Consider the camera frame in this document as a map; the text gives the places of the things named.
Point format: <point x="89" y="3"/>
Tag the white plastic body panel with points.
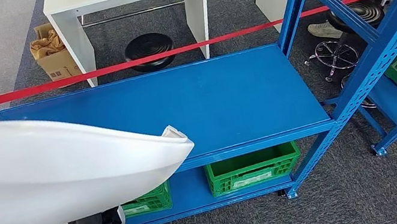
<point x="51" y="172"/>

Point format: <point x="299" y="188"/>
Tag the black round stool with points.
<point x="147" y="47"/>

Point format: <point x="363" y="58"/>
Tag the open cardboard box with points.
<point x="57" y="66"/>

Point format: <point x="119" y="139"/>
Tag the crumpled brown packing paper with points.
<point x="46" y="45"/>

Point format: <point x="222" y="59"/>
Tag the black stool chrome base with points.
<point x="360" y="15"/>

